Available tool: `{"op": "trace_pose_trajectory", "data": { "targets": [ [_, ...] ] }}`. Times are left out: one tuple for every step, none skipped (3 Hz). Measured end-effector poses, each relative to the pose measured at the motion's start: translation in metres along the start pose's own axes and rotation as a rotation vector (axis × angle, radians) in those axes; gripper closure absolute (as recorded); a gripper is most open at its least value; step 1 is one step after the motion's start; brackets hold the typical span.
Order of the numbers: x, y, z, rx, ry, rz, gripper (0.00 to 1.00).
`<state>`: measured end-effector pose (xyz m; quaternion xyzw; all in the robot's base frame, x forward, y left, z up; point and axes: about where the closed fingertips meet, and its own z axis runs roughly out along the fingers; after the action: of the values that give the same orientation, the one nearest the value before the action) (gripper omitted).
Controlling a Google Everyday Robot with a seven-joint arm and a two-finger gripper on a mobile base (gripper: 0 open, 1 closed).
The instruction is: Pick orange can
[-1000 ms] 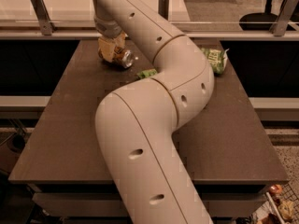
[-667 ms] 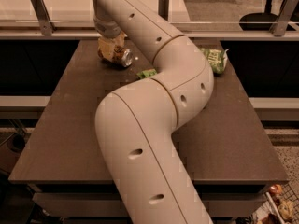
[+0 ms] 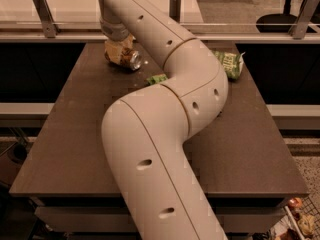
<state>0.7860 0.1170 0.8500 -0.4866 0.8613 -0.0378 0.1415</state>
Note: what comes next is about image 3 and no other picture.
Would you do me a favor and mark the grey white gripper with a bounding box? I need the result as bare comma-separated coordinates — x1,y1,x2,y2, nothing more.
100,17,134,64

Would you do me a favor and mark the orange soda can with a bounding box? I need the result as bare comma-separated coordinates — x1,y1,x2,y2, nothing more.
117,48,142,71

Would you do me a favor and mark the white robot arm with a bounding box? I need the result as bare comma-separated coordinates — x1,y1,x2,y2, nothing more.
99,0,228,240

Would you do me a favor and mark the green chip bag front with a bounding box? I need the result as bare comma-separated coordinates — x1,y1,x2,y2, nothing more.
146,74,168,85

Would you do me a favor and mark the green chip bag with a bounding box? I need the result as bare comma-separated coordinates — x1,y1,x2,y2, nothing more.
213,51,244,80
146,74,168,85

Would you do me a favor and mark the green chip bag rear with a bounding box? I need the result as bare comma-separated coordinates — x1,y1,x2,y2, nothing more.
213,51,244,80

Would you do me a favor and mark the black office stool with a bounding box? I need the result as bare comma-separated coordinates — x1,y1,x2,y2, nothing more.
256,0,296,33

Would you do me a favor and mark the middle metal railing bracket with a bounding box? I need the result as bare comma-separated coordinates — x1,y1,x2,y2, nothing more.
169,0,181,22

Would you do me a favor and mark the metal railing bracket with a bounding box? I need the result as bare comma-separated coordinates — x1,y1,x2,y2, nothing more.
289,0,320,39
32,0,59,38
169,0,181,22

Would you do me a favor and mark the left metal railing bracket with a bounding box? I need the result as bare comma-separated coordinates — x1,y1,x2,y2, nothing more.
32,0,59,38

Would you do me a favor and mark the right metal railing bracket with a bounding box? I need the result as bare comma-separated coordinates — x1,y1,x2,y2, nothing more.
289,0,320,39

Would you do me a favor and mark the wire basket with snacks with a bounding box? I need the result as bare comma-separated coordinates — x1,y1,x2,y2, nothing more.
269,197,320,240

